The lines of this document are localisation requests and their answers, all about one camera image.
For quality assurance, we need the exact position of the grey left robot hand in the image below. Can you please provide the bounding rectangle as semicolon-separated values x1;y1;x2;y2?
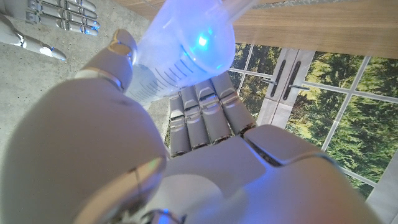
0;29;384;224

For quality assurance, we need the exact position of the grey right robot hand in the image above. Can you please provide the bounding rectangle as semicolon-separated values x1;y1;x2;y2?
0;0;101;62

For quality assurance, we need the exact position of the large clear plastic syringe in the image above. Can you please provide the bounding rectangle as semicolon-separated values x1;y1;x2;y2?
124;0;259;107

